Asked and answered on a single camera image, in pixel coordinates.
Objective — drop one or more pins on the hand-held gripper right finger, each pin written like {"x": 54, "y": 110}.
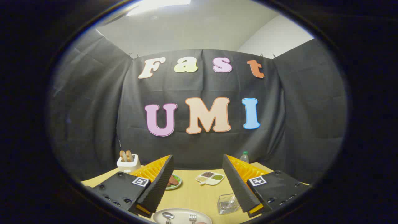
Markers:
{"x": 238, "y": 186}

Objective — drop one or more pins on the clear plastic water bottle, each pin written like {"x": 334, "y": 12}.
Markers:
{"x": 244, "y": 158}

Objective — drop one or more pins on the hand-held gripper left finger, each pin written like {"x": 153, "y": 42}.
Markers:
{"x": 158, "y": 186}

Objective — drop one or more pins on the light green plate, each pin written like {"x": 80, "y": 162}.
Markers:
{"x": 176, "y": 186}

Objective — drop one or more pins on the toast slice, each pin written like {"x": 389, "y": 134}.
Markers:
{"x": 129, "y": 155}
{"x": 122, "y": 156}

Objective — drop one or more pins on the cream toaster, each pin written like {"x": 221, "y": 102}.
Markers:
{"x": 127, "y": 165}

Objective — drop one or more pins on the brown meat piece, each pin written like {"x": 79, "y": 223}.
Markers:
{"x": 173, "y": 181}

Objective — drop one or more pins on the large white plate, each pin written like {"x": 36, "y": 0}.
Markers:
{"x": 180, "y": 216}

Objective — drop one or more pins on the white divided dish with beans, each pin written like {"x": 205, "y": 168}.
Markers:
{"x": 210, "y": 179}

